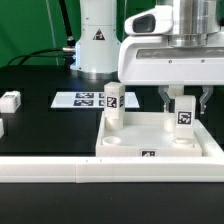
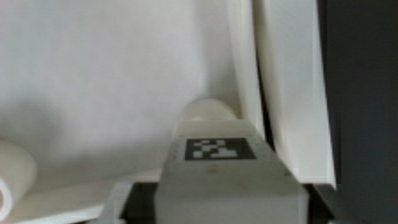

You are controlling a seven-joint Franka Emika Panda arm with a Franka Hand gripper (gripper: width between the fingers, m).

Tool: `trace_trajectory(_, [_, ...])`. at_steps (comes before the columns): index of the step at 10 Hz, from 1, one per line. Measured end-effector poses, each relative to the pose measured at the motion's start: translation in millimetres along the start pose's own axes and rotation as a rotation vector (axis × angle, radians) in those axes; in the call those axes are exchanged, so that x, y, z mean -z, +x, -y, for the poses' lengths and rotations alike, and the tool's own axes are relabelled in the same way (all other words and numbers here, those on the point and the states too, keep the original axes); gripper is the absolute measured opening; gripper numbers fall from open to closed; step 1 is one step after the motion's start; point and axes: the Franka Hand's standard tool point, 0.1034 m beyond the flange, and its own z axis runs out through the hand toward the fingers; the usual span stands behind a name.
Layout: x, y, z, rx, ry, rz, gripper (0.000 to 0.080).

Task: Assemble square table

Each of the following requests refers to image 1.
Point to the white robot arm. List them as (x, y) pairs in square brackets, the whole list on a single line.
[(97, 51)]

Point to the white part at left edge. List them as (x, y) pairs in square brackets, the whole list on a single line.
[(1, 128)]

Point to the white square table top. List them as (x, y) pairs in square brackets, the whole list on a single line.
[(143, 135)]

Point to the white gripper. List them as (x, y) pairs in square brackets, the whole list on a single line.
[(174, 44)]

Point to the white marker sheet with tags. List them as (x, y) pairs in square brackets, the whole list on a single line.
[(68, 100)]

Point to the white L-shaped obstacle fence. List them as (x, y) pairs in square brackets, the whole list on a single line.
[(209, 168)]

